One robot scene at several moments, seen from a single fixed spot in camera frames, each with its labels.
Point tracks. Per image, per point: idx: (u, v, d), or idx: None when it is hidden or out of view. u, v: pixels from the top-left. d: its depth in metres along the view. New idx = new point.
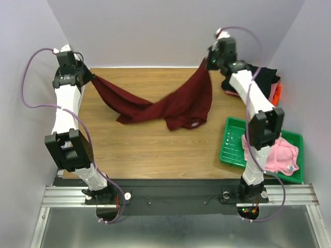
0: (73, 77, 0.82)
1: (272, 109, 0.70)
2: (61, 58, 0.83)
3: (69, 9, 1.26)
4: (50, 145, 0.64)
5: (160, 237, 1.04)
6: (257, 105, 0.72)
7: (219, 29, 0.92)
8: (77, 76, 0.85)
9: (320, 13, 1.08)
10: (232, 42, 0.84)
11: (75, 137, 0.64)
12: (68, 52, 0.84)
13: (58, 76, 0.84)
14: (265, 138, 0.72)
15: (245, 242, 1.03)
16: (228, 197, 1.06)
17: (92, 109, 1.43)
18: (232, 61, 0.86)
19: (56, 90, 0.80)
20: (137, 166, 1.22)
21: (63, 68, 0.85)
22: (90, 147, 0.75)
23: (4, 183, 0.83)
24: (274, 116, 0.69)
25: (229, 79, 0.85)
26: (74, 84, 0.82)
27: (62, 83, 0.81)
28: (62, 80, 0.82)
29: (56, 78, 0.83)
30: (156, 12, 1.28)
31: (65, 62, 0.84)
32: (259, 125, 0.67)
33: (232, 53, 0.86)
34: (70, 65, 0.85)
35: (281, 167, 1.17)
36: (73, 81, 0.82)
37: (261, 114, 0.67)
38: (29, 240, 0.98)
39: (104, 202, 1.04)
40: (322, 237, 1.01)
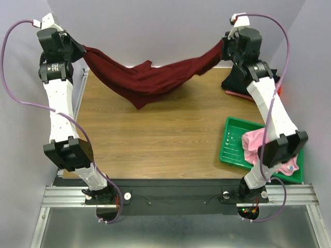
0: (62, 67, 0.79)
1: (294, 133, 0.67)
2: (45, 43, 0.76)
3: (69, 10, 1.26)
4: (49, 153, 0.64)
5: (160, 237, 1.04)
6: (280, 127, 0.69)
7: (235, 15, 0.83)
8: (66, 64, 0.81)
9: (320, 14, 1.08)
10: (257, 41, 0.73)
11: (74, 146, 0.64)
12: (52, 36, 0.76)
13: (45, 65, 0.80)
14: (281, 159, 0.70)
15: (246, 242, 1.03)
16: (228, 197, 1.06)
17: (92, 110, 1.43)
18: (252, 63, 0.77)
19: (46, 84, 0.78)
20: (137, 166, 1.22)
21: (49, 54, 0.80)
22: (90, 146, 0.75)
23: (4, 183, 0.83)
24: (295, 139, 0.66)
25: (248, 86, 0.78)
26: (64, 77, 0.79)
27: (53, 77, 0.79)
28: (51, 73, 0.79)
29: (43, 68, 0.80)
30: (156, 12, 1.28)
31: (50, 49, 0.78)
32: (277, 151, 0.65)
33: (255, 53, 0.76)
34: (56, 50, 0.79)
35: (281, 167, 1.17)
36: (63, 73, 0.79)
37: (283, 139, 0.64)
38: (29, 240, 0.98)
39: (104, 202, 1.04)
40: (322, 237, 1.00)
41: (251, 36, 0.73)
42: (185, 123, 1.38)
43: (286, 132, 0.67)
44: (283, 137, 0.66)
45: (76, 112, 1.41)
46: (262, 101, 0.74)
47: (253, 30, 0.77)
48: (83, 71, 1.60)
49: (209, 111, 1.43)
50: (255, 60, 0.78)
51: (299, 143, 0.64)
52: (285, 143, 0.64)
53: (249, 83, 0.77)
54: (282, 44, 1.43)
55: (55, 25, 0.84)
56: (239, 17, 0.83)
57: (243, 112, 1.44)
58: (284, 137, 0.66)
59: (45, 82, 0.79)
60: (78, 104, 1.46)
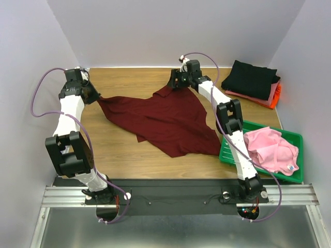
0: (78, 89, 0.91)
1: (231, 102, 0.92)
2: (69, 74, 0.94)
3: (69, 10, 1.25)
4: (50, 147, 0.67)
5: (161, 237, 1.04)
6: (219, 99, 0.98)
7: (182, 57, 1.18)
8: (83, 89, 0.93)
9: (320, 15, 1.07)
10: (196, 63, 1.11)
11: (75, 139, 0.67)
12: (75, 69, 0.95)
13: (64, 89, 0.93)
14: (231, 125, 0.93)
15: (245, 242, 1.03)
16: (228, 197, 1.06)
17: (92, 109, 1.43)
18: (198, 77, 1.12)
19: (61, 99, 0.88)
20: (137, 166, 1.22)
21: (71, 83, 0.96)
22: (90, 152, 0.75)
23: (4, 184, 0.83)
24: (232, 106, 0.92)
25: (198, 90, 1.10)
26: (78, 95, 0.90)
27: (68, 94, 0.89)
28: (68, 92, 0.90)
29: (62, 90, 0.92)
30: (156, 12, 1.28)
31: (72, 78, 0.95)
32: (221, 114, 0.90)
33: (197, 71, 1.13)
34: (76, 80, 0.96)
35: (281, 167, 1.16)
36: (78, 92, 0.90)
37: (222, 105, 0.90)
38: (29, 240, 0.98)
39: (104, 202, 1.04)
40: (322, 237, 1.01)
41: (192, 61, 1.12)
42: None
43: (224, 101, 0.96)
44: (223, 105, 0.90)
45: None
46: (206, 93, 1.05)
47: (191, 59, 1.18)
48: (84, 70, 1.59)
49: (209, 111, 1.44)
50: (200, 74, 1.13)
51: (235, 106, 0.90)
52: (224, 107, 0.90)
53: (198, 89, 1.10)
54: (282, 45, 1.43)
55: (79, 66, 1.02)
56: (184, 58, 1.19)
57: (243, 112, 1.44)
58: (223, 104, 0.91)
59: (61, 96, 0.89)
60: None
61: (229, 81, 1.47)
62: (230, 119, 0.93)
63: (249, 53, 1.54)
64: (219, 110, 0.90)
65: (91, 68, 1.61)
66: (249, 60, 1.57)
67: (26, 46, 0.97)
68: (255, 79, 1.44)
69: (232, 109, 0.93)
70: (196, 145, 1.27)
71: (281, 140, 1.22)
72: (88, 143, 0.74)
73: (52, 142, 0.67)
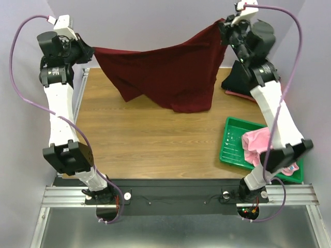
0: (62, 71, 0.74)
1: (299, 141, 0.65)
2: (45, 46, 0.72)
3: (68, 9, 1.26)
4: (49, 157, 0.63)
5: (161, 237, 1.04)
6: (284, 134, 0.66)
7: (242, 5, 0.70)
8: (67, 67, 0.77)
9: (319, 15, 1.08)
10: (270, 42, 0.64)
11: (74, 150, 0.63)
12: (52, 39, 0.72)
13: (45, 69, 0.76)
14: (284, 166, 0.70)
15: (246, 242, 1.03)
16: (228, 197, 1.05)
17: (92, 109, 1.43)
18: (259, 66, 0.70)
19: (47, 90, 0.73)
20: (138, 166, 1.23)
21: (49, 59, 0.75)
22: (90, 150, 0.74)
23: (4, 184, 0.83)
24: (302, 149, 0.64)
25: (252, 89, 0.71)
26: (64, 82, 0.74)
27: (51, 79, 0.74)
28: (51, 76, 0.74)
29: (43, 73, 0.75)
30: (156, 12, 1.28)
31: (50, 52, 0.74)
32: (283, 160, 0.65)
33: (263, 55, 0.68)
34: (57, 55, 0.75)
35: None
36: (64, 77, 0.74)
37: (289, 150, 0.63)
38: (29, 240, 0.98)
39: (104, 202, 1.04)
40: (323, 237, 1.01)
41: (264, 37, 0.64)
42: (186, 123, 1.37)
43: (292, 141, 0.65)
44: (289, 146, 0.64)
45: (76, 112, 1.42)
46: (267, 108, 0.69)
47: (265, 26, 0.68)
48: (83, 71, 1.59)
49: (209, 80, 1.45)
50: (261, 60, 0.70)
51: (303, 151, 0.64)
52: (291, 153, 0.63)
53: (254, 87, 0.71)
54: (282, 44, 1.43)
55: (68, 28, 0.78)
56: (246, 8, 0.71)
57: (243, 112, 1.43)
58: (290, 147, 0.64)
59: (46, 87, 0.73)
60: (78, 104, 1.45)
61: (229, 80, 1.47)
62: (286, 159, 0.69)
63: None
64: (283, 154, 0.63)
65: (91, 68, 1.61)
66: None
67: (26, 46, 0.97)
68: None
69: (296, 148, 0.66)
70: (189, 106, 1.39)
71: None
72: (86, 143, 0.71)
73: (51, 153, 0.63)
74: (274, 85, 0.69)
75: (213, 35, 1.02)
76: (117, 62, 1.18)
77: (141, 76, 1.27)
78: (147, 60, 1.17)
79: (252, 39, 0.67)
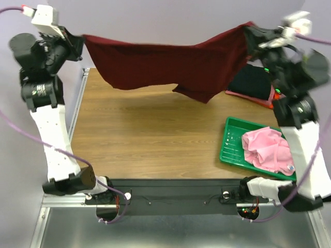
0: (49, 89, 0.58)
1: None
2: (23, 60, 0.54)
3: (69, 9, 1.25)
4: (50, 190, 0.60)
5: (161, 237, 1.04)
6: (316, 184, 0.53)
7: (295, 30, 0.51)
8: (56, 83, 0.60)
9: (320, 15, 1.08)
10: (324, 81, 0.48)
11: (76, 182, 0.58)
12: (31, 50, 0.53)
13: (28, 84, 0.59)
14: None
15: (246, 242, 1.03)
16: (228, 197, 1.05)
17: (92, 109, 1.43)
18: (298, 102, 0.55)
19: (33, 115, 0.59)
20: (138, 166, 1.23)
21: (32, 72, 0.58)
22: (90, 170, 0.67)
23: (4, 184, 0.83)
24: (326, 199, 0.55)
25: (284, 125, 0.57)
26: (55, 105, 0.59)
27: (38, 101, 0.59)
28: (36, 97, 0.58)
29: (26, 90, 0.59)
30: (156, 12, 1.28)
31: (31, 66, 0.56)
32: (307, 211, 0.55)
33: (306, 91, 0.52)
34: (40, 67, 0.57)
35: (281, 167, 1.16)
36: (53, 99, 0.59)
37: (317, 202, 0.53)
38: (29, 239, 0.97)
39: (104, 202, 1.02)
40: (322, 237, 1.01)
41: (318, 77, 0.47)
42: (186, 123, 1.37)
43: (323, 192, 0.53)
44: (319, 198, 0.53)
45: (76, 112, 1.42)
46: (298, 149, 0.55)
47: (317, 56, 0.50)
48: (83, 71, 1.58)
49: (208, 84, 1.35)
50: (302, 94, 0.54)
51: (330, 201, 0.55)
52: (320, 205, 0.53)
53: (286, 124, 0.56)
54: None
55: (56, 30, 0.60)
56: (298, 36, 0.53)
57: (244, 112, 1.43)
58: (319, 199, 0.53)
59: (32, 110, 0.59)
60: (78, 104, 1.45)
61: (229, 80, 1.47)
62: None
63: None
64: (310, 206, 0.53)
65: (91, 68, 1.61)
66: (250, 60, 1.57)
67: None
68: (256, 78, 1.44)
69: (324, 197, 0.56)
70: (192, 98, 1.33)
71: (281, 139, 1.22)
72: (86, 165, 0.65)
73: (52, 186, 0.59)
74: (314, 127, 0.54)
75: (233, 42, 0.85)
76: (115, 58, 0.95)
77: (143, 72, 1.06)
78: (151, 63, 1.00)
79: (300, 74, 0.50)
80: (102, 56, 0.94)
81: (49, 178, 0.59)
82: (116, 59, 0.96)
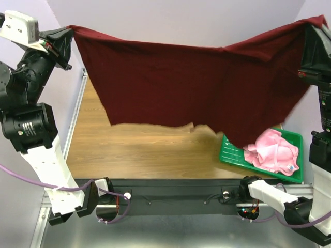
0: (38, 128, 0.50)
1: None
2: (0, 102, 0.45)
3: (68, 8, 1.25)
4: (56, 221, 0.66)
5: (161, 236, 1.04)
6: None
7: None
8: (43, 117, 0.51)
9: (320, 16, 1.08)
10: None
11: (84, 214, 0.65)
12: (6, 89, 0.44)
13: (10, 122, 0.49)
14: None
15: (245, 242, 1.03)
16: (228, 197, 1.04)
17: (91, 109, 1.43)
18: None
19: (28, 156, 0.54)
20: (138, 166, 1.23)
21: (14, 108, 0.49)
22: (92, 188, 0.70)
23: (4, 184, 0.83)
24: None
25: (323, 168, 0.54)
26: (48, 143, 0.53)
27: (26, 141, 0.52)
28: (24, 138, 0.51)
29: (9, 127, 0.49)
30: (156, 13, 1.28)
31: (12, 105, 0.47)
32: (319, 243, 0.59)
33: None
34: (21, 103, 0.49)
35: (281, 167, 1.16)
36: (45, 138, 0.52)
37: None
38: (29, 240, 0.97)
39: (104, 202, 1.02)
40: None
41: None
42: None
43: None
44: None
45: (75, 112, 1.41)
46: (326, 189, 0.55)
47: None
48: (83, 71, 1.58)
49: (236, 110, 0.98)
50: None
51: None
52: None
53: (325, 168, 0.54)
54: None
55: (39, 46, 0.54)
56: None
57: None
58: None
59: (23, 153, 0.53)
60: (78, 104, 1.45)
61: None
62: None
63: None
64: (322, 241, 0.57)
65: None
66: None
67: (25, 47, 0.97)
68: None
69: None
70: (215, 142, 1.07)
71: (281, 139, 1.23)
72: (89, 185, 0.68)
73: (58, 218, 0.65)
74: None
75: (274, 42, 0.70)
76: (117, 64, 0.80)
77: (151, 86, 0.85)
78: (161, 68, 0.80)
79: None
80: (102, 64, 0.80)
81: (54, 213, 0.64)
82: (120, 66, 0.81)
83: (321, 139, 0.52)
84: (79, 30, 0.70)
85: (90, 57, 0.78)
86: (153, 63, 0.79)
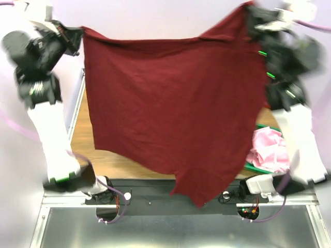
0: (47, 88, 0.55)
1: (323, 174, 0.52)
2: (15, 59, 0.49)
3: None
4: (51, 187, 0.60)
5: (161, 237, 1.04)
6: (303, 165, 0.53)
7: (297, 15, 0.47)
8: (52, 81, 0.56)
9: None
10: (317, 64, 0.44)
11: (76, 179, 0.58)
12: (26, 50, 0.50)
13: (25, 84, 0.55)
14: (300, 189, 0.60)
15: (245, 242, 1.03)
16: (228, 197, 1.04)
17: None
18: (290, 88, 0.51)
19: (32, 112, 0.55)
20: (138, 166, 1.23)
21: (27, 70, 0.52)
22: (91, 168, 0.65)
23: (4, 184, 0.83)
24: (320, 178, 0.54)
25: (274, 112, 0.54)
26: (54, 102, 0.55)
27: (36, 99, 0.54)
28: (32, 96, 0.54)
29: (23, 91, 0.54)
30: None
31: (27, 66, 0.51)
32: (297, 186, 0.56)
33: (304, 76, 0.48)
34: (34, 67, 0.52)
35: (281, 167, 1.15)
36: (52, 97, 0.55)
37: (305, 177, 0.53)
38: (29, 239, 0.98)
39: (104, 202, 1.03)
40: (323, 237, 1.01)
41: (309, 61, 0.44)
42: None
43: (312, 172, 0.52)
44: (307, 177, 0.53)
45: (76, 112, 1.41)
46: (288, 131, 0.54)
47: (307, 41, 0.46)
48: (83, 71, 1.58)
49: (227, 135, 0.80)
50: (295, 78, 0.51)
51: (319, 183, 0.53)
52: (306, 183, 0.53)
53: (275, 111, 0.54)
54: None
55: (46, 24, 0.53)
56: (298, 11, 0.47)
57: None
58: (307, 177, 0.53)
59: (30, 108, 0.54)
60: (78, 104, 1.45)
61: None
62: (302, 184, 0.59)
63: None
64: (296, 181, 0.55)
65: None
66: None
67: None
68: None
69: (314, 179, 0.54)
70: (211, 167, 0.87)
71: (281, 139, 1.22)
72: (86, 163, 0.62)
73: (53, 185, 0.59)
74: (306, 112, 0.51)
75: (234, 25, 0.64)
76: (105, 66, 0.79)
77: (133, 89, 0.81)
78: (142, 69, 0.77)
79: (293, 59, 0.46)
80: (94, 70, 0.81)
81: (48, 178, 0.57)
82: (105, 71, 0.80)
83: (270, 84, 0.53)
84: (89, 31, 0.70)
85: (88, 64, 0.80)
86: (135, 63, 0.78)
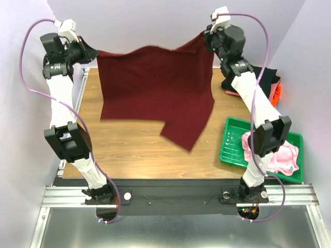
0: (64, 66, 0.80)
1: (278, 118, 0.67)
2: (47, 45, 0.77)
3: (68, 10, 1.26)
4: (50, 138, 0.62)
5: (160, 237, 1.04)
6: (264, 113, 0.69)
7: (215, 14, 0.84)
8: (68, 64, 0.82)
9: (320, 14, 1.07)
10: (242, 39, 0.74)
11: (73, 129, 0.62)
12: (55, 37, 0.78)
13: (48, 65, 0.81)
14: (271, 144, 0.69)
15: (245, 242, 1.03)
16: (228, 197, 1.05)
17: (92, 109, 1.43)
18: (235, 62, 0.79)
19: (48, 80, 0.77)
20: (137, 166, 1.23)
21: (51, 56, 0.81)
22: (88, 136, 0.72)
23: (5, 183, 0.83)
24: (280, 125, 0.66)
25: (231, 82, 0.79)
26: (65, 74, 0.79)
27: (53, 72, 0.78)
28: (52, 70, 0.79)
29: (46, 68, 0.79)
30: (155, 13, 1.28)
31: (53, 50, 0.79)
32: (266, 135, 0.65)
33: (238, 51, 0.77)
34: (58, 53, 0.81)
35: (281, 167, 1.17)
36: (65, 71, 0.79)
37: (268, 123, 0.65)
38: (29, 239, 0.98)
39: (104, 202, 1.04)
40: (322, 237, 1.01)
41: (236, 37, 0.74)
42: None
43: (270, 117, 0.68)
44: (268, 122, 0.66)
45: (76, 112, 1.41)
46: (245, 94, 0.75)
47: (237, 28, 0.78)
48: (83, 71, 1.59)
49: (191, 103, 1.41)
50: (237, 58, 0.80)
51: (284, 125, 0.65)
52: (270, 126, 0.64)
53: (232, 80, 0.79)
54: (282, 44, 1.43)
55: (70, 31, 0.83)
56: (220, 16, 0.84)
57: (243, 112, 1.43)
58: (269, 123, 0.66)
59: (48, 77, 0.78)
60: (78, 104, 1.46)
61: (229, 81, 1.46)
62: (271, 138, 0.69)
63: (250, 53, 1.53)
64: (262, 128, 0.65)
65: (91, 68, 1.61)
66: (249, 61, 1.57)
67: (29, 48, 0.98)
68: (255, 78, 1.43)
69: (276, 126, 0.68)
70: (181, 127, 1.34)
71: None
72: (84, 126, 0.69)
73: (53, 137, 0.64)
74: (250, 75, 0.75)
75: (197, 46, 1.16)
76: (120, 65, 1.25)
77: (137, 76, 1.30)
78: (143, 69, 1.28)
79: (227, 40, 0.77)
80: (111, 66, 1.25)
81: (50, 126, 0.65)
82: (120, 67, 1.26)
83: (222, 62, 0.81)
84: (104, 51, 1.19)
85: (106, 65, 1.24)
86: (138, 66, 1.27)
